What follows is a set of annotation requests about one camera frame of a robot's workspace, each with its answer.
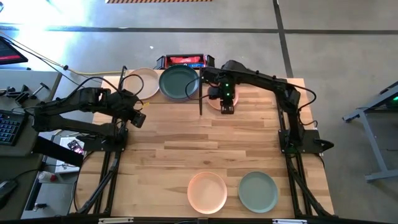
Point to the pale peach plate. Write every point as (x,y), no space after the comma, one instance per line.
(207,193)

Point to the grey desk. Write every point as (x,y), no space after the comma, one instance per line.
(34,77)

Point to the red and black toolbox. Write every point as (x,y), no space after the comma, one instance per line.
(185,59)

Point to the black computer monitor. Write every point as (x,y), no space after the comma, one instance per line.
(9,53)

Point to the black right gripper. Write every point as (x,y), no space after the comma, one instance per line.
(231,90)

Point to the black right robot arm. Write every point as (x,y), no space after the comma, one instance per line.
(264,81)

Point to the dark green plate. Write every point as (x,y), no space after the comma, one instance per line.
(177,81)

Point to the black smartphone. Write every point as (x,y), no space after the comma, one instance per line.
(75,146)

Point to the beige plate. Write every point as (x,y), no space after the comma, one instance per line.
(152,82)

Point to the grey metal table frame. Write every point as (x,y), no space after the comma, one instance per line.
(371,140)

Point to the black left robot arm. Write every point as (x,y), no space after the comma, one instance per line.
(62,107)

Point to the sage green plate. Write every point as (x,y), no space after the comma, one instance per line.
(258,192)

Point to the backlit black keyboard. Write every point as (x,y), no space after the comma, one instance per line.
(11,127)

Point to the plastic bottle red cap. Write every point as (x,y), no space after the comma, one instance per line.
(46,177)

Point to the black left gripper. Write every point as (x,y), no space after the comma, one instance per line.
(133,107)

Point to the black aluminium rig frame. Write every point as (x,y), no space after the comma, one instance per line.
(280,122)

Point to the black computer mouse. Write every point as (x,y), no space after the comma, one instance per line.
(6,189)

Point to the silver metal bracket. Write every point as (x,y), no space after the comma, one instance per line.
(289,221)
(115,220)

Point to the black desk clamp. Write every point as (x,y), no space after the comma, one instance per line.
(21,95)

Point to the white box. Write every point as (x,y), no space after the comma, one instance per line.
(71,169)

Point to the black flat bar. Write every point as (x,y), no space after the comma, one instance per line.
(56,151)

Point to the terracotta plate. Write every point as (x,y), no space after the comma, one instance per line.
(214,104)

